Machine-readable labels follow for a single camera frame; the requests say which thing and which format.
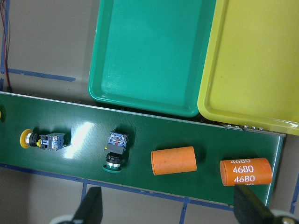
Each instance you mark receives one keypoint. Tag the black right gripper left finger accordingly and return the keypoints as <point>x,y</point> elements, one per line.
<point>90,210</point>

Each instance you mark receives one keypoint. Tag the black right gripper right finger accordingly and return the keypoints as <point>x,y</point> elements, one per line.
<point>248,209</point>

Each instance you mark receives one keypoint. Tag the orange cylinder with 4680 print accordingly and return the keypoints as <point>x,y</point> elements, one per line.
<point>256,171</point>

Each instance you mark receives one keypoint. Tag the green push button switch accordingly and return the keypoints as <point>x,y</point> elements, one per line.
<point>116,147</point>

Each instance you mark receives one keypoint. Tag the yellow push button switch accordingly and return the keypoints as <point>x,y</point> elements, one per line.
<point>51,141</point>

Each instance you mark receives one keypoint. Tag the plain orange cylinder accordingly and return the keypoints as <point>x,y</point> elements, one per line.
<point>174,160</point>

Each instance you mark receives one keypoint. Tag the green conveyor belt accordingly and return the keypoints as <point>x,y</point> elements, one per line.
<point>88,128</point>

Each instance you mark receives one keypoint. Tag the yellow plastic tray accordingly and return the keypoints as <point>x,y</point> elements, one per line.
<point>251,72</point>

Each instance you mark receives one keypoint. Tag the green plastic tray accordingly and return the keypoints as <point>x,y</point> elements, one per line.
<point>150,54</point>

